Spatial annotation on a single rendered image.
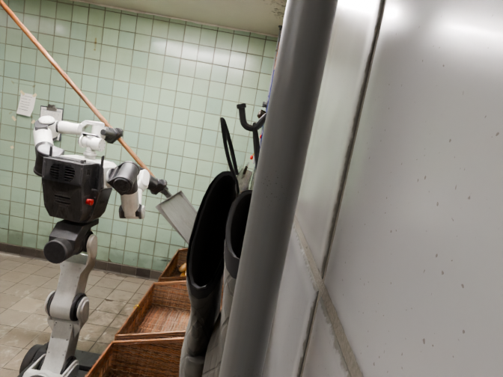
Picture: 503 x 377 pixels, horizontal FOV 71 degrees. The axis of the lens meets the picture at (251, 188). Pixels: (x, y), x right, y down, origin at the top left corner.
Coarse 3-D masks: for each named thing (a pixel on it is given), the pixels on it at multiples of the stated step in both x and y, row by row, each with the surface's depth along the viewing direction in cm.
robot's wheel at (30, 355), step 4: (36, 344) 216; (40, 344) 218; (32, 348) 211; (36, 348) 211; (28, 352) 208; (32, 352) 208; (36, 352) 210; (28, 356) 206; (32, 356) 207; (24, 360) 205; (28, 360) 205; (32, 360) 207; (24, 364) 204; (28, 364) 204; (20, 368) 204; (24, 368) 204; (20, 372) 204
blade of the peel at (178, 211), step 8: (168, 200) 231; (176, 200) 243; (184, 200) 258; (160, 208) 206; (168, 208) 222; (176, 208) 233; (184, 208) 247; (192, 208) 261; (168, 216) 213; (176, 216) 223; (184, 216) 236; (192, 216) 249; (176, 224) 214; (184, 224) 225; (192, 224) 238; (184, 232) 216; (184, 240) 208
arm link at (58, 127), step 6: (60, 120) 202; (48, 126) 195; (54, 126) 198; (60, 126) 199; (66, 126) 200; (72, 126) 201; (54, 132) 199; (60, 132) 202; (66, 132) 202; (72, 132) 202; (54, 138) 201
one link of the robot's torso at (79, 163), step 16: (48, 160) 161; (64, 160) 163; (80, 160) 169; (96, 160) 179; (48, 176) 162; (64, 176) 161; (80, 176) 160; (96, 176) 171; (48, 192) 165; (64, 192) 177; (80, 192) 162; (96, 192) 172; (48, 208) 168; (64, 208) 166; (80, 208) 165; (96, 208) 175
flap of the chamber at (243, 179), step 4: (244, 168) 259; (240, 172) 230; (248, 172) 245; (240, 176) 213; (244, 176) 219; (248, 176) 225; (240, 180) 195; (244, 180) 200; (248, 180) 206; (240, 184) 183; (244, 184) 187; (248, 184) 192; (240, 188) 170; (244, 188) 174; (240, 192) 160
